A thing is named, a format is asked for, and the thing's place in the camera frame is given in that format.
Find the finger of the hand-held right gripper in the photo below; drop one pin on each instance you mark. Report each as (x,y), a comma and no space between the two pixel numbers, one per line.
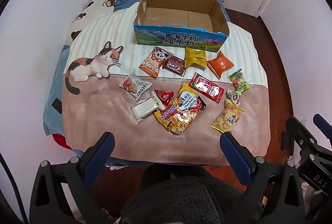
(302,141)
(323,126)

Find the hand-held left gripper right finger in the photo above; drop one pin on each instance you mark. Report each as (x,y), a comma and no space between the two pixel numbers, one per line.
(234,153)

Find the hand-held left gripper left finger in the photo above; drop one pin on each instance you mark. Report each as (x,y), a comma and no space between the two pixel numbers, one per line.
(99,152)

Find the yellow puff snack packet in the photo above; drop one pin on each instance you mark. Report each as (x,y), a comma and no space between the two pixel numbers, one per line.
(228,117)

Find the white snack packet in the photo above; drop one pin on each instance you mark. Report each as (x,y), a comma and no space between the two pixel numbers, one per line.
(145,108)

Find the yellow instant noodle packet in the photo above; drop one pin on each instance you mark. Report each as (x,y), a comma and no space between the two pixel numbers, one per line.
(181,109)

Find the orange snack packet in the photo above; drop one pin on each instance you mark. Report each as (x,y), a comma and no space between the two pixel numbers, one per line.
(220,65)

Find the panda print snack packet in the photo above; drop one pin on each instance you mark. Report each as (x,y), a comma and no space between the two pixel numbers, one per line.
(154,61)

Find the printed cardboard box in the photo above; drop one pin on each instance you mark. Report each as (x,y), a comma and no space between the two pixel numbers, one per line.
(179,39)

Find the red cloth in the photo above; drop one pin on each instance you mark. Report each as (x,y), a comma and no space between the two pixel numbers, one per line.
(61,142)

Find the cat print blanket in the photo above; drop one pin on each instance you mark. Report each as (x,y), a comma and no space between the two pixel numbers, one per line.
(103,109)

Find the small grey snack packet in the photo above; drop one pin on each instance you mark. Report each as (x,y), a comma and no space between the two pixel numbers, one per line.
(234,96)

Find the person's dark fleece clothing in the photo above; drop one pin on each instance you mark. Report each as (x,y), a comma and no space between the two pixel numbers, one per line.
(192,198)

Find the black rectangular object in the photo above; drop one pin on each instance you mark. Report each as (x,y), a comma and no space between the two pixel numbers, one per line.
(57,106)

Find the long red snack packet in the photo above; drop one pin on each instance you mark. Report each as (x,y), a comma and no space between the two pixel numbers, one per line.
(206,86)

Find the green candy packet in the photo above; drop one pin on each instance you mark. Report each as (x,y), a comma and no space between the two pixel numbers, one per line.
(239,81)

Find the grey cookie packet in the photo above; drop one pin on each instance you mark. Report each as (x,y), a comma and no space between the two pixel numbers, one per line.
(134,85)

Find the red triangular snack packet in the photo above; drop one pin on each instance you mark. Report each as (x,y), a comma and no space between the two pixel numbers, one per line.
(166,96)

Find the brown snack packet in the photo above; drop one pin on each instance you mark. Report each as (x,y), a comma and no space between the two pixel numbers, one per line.
(175,66)

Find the bear print pillow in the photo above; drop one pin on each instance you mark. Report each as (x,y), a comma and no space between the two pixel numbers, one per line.
(99,3)

